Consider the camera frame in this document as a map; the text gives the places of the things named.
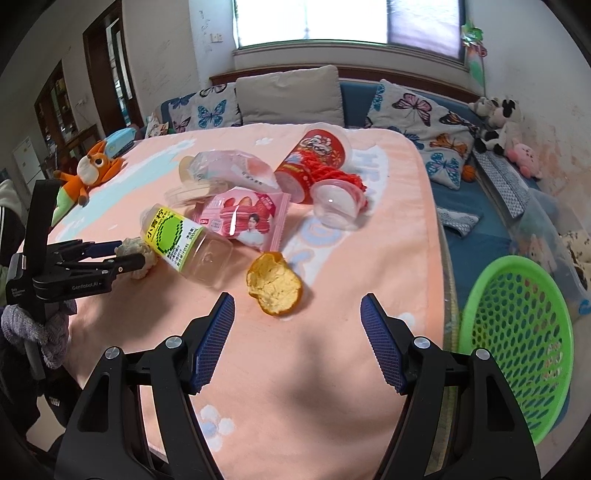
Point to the dark wooden door frame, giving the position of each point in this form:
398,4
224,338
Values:
111,69

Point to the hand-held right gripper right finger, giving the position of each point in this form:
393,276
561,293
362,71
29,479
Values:
383,341

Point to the orange fox plush toy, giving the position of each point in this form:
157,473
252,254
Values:
90,166

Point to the blue patterned white cloth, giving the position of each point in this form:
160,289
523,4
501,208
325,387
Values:
503,184

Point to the person's left hand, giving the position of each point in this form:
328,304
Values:
27,327

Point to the red paper cup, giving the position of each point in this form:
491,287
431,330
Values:
309,157

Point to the pink plush toy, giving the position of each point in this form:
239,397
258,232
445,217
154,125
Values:
524,159

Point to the dark wooden bookshelf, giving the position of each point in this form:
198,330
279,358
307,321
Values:
57,106

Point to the pink printed blanket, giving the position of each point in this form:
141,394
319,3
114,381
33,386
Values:
300,392

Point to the folded patterned cloth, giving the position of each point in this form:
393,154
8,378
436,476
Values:
457,221

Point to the light blue pouch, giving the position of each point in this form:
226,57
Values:
120,141

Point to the colourful pinwheel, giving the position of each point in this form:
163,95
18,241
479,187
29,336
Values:
473,46

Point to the cream printed cloth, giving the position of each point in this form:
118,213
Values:
577,247

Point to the blue bed sheet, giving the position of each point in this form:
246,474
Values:
466,258

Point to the white cabinet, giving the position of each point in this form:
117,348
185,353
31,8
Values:
27,161

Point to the red foam net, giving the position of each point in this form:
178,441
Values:
353,182

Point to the wooden bed headboard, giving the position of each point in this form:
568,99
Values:
360,71

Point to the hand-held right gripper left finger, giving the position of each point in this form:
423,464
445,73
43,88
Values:
214,337

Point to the beige pillow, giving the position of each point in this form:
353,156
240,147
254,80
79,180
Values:
288,94

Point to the small butterfly print pillow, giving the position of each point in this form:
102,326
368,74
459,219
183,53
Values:
207,108

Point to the grey white plush toy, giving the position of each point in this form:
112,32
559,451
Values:
480,106

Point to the large butterfly print pillow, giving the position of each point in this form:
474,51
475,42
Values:
429,124

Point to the pink snack packet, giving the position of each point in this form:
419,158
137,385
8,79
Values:
244,217

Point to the orange peel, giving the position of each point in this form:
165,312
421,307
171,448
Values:
272,286

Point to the clear plastic storage box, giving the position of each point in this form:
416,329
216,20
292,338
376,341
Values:
549,249

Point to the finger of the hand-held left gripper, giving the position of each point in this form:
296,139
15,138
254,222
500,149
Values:
99,248
124,265

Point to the window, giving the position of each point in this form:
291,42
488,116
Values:
346,23

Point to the green plastic basket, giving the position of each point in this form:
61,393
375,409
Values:
517,323

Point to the cow plush toy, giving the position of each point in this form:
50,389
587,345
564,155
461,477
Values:
501,124

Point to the clear plastic bag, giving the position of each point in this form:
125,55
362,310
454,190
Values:
231,168

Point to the dark striped jacket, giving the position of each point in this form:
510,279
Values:
11,226

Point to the small toy basketball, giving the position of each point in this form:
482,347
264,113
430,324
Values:
468,173

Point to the white tissue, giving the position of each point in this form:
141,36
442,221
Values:
138,247

